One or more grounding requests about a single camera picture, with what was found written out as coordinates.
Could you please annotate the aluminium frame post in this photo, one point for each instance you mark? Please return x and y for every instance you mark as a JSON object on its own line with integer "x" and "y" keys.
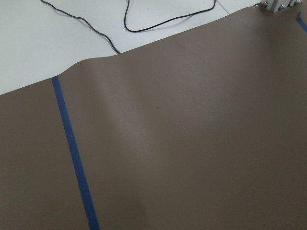
{"x": 274, "y": 6}

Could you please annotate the brown paper table cover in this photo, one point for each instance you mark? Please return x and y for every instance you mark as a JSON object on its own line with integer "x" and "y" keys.
{"x": 203, "y": 130}

